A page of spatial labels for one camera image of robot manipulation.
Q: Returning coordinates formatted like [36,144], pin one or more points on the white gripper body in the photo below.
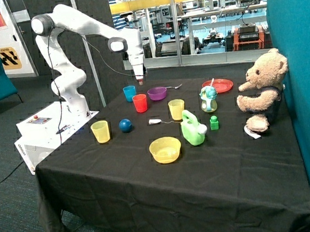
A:
[137,63]

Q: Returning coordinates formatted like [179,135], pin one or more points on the white tea bag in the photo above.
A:
[158,121]

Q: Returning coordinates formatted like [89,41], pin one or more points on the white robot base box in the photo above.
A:
[44,131]

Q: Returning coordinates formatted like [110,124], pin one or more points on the blue plastic cup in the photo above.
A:
[129,92]

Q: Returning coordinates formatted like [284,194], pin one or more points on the purple plastic bowl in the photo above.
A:
[157,93]

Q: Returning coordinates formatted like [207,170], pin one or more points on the red plastic cup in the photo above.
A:
[140,103]

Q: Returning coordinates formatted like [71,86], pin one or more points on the metal spoon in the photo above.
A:
[172,87]

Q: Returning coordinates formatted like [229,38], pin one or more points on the yellow cup near centre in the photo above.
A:
[176,107]

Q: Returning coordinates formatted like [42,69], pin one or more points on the yellow cup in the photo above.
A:
[101,131]
[176,107]

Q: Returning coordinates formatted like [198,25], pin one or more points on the dark blue ball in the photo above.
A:
[125,125]

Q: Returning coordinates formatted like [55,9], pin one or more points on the yellow cup on left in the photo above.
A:
[101,131]

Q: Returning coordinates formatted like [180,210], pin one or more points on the teal baby sippy cup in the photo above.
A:
[208,97]

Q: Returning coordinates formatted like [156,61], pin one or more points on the green toy watering can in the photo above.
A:
[193,131]

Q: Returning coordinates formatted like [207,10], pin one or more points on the yellow plastic bowl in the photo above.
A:
[165,149]

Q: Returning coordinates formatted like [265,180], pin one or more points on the red plastic plate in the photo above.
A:
[222,85]

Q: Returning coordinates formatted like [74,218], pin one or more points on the green toy block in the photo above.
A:
[214,123]

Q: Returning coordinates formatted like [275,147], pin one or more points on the black tablecloth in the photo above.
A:
[229,183]

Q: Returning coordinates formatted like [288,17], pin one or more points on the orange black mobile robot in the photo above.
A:
[249,36]

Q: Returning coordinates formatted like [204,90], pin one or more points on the brown teddy bear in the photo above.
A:
[266,76]

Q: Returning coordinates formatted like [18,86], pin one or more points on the yellow black wall sign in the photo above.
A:
[10,59]

